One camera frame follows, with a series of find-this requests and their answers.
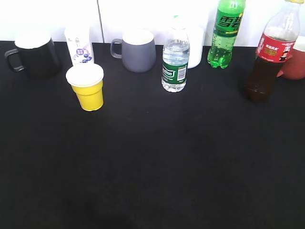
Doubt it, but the yellow paper cup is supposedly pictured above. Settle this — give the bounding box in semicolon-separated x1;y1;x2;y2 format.
66;63;104;111

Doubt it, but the cola bottle red label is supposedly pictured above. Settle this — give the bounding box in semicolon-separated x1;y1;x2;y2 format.
244;0;304;102

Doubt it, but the white cup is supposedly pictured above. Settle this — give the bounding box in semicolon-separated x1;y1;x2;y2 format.
186;26;204;69

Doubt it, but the green sprite bottle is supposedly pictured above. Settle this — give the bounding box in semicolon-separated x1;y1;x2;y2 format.
207;0;245;69

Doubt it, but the grey mug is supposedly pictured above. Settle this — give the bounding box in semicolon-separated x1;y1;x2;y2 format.
110;29;156;73

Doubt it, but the clear water bottle green label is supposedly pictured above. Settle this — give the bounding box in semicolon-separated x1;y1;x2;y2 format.
162;15;190;93

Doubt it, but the black mug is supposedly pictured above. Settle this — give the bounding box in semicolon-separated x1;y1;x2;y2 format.
4;31;62;80

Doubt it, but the red mug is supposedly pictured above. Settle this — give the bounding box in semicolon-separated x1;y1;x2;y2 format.
277;36;305;80

